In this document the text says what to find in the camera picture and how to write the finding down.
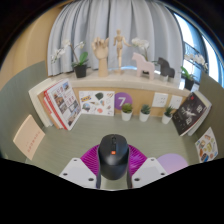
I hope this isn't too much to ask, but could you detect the light wooden desk shelf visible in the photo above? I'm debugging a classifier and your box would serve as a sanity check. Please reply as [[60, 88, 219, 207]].
[[36, 69, 201, 118]]

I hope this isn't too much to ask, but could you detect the green desk partition panel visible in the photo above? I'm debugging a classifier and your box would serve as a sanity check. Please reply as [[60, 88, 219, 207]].
[[0, 59, 48, 159], [196, 79, 224, 161]]

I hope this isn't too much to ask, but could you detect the pink horse figure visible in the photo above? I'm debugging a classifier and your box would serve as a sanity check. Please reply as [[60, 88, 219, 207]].
[[131, 51, 156, 81]]

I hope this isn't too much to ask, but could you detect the colourful sticker sheet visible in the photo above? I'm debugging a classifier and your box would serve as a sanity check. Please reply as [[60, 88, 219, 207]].
[[194, 126, 219, 164]]

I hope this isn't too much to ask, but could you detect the white orchid in black pot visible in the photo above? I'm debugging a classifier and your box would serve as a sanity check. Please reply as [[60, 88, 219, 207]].
[[50, 39, 90, 79], [180, 53, 209, 92]]

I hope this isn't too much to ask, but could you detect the purple mouse pad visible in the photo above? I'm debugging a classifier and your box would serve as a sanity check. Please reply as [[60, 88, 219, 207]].
[[156, 153, 190, 175]]

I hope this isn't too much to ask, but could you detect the grey curtain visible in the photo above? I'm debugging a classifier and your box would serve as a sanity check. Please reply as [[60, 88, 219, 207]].
[[46, 0, 184, 81]]

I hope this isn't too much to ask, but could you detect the small succulent in white pot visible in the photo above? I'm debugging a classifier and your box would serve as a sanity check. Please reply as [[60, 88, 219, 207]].
[[120, 102, 134, 122], [138, 104, 152, 123], [161, 105, 175, 125]]

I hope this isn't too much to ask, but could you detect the white sticker sheet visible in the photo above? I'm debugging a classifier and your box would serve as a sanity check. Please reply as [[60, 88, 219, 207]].
[[78, 90, 116, 117]]

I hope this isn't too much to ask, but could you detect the black computer mouse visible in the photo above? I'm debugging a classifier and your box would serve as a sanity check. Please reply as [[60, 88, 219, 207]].
[[96, 133, 131, 181]]

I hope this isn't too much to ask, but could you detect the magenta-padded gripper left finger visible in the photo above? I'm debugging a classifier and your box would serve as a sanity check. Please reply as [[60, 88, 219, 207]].
[[59, 144, 102, 190]]

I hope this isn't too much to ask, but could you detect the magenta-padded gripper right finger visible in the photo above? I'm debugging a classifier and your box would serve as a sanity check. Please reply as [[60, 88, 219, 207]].
[[126, 143, 169, 190]]

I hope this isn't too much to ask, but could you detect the dark-covered book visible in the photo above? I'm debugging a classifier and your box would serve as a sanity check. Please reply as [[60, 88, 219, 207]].
[[171, 92, 208, 137]]

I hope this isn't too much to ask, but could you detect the beige card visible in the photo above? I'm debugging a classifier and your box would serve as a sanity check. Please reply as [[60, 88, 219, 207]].
[[12, 114, 46, 161]]

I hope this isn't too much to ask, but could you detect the white wall socket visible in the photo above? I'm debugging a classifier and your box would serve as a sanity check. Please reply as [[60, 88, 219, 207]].
[[151, 92, 169, 108], [168, 94, 184, 110]]

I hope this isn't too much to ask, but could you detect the black horse figure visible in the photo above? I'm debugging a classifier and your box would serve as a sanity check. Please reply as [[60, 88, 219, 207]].
[[157, 57, 176, 82]]

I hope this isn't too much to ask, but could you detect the white orchid plant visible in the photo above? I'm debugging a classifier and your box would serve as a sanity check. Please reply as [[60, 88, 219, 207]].
[[130, 37, 158, 64]]

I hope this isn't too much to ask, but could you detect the purple round number sticker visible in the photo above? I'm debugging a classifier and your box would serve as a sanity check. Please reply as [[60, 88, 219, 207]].
[[113, 92, 133, 111]]

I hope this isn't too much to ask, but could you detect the wooden mannequin figure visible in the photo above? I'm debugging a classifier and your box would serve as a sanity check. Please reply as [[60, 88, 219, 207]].
[[112, 28, 132, 75]]

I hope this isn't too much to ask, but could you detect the white book stack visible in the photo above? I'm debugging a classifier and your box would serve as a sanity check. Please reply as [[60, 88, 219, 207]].
[[186, 89, 213, 137]]

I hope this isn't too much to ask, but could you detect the red-spined picture book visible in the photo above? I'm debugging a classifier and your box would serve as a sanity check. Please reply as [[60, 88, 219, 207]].
[[43, 78, 83, 131]]

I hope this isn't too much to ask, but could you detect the window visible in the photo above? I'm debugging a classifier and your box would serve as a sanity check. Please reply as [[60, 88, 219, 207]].
[[173, 13, 224, 88]]

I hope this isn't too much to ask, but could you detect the brown book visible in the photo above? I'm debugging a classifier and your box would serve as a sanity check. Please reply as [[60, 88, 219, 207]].
[[37, 91, 63, 130]]

